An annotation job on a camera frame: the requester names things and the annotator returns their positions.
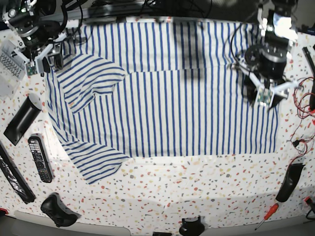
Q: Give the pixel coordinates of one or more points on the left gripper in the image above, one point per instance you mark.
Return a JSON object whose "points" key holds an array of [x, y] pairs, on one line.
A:
{"points": [[265, 82]]}

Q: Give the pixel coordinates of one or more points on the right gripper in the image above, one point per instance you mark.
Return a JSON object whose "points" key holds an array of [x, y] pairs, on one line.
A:
{"points": [[36, 55]]}

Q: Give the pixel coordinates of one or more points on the blue white striped t-shirt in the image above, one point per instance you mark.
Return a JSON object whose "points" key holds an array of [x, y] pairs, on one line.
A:
{"points": [[141, 89]]}

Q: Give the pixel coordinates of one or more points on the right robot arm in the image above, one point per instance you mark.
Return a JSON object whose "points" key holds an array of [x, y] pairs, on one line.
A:
{"points": [[41, 40]]}

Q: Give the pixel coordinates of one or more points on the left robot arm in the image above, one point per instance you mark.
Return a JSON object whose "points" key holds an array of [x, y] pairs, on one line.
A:
{"points": [[277, 29]]}

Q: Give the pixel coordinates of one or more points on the clear plastic screw box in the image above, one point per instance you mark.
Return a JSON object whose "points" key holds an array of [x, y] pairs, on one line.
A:
{"points": [[12, 70]]}

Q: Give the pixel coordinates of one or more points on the black rod right edge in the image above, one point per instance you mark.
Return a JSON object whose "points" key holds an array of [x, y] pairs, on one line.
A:
{"points": [[309, 59]]}

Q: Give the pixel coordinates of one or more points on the black angled tube part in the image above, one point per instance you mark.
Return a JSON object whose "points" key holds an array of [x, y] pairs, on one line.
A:
{"points": [[25, 116]]}

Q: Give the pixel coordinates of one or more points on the black curved plastic shell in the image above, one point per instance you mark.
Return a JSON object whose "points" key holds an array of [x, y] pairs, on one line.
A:
{"points": [[290, 181]]}

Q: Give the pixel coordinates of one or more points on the black TV remote control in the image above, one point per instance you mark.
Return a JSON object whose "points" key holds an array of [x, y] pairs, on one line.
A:
{"points": [[40, 158]]}

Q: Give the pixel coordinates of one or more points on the small red black connector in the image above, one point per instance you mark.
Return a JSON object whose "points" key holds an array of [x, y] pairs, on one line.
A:
{"points": [[308, 200]]}

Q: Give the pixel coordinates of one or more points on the long black bar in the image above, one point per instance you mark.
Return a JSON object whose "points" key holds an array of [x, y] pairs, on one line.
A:
{"points": [[15, 178]]}

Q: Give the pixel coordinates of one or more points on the black game controller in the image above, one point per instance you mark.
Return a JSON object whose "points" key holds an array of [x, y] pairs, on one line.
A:
{"points": [[57, 213]]}

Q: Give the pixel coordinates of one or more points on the red handled screwdriver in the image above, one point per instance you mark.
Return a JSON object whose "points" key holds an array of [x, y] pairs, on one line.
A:
{"points": [[271, 211]]}

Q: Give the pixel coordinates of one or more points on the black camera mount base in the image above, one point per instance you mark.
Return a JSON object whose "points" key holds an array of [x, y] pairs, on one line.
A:
{"points": [[191, 227]]}

